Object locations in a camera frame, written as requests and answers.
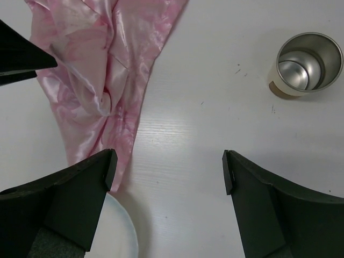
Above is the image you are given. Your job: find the pink satin rose placemat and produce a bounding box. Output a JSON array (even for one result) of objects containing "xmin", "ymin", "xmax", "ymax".
[{"xmin": 27, "ymin": 1, "xmax": 187, "ymax": 192}]

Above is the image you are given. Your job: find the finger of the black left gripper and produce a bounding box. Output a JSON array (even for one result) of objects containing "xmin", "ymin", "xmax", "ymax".
[{"xmin": 0, "ymin": 21, "xmax": 58, "ymax": 86}]

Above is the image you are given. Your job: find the white plate with blue rim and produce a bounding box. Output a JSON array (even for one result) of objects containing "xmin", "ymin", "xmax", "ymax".
[{"xmin": 85, "ymin": 194, "xmax": 139, "ymax": 258}]

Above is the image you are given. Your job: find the steel cup with cream sleeve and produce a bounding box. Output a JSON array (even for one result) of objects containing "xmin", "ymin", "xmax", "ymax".
[{"xmin": 268, "ymin": 32, "xmax": 343, "ymax": 99}]

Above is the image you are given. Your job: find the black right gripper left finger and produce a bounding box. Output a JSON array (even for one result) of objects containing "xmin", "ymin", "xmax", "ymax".
[{"xmin": 1, "ymin": 149, "xmax": 117, "ymax": 257}]

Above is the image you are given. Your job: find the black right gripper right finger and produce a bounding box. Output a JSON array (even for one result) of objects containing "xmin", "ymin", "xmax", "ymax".
[{"xmin": 222, "ymin": 150, "xmax": 343, "ymax": 257}]

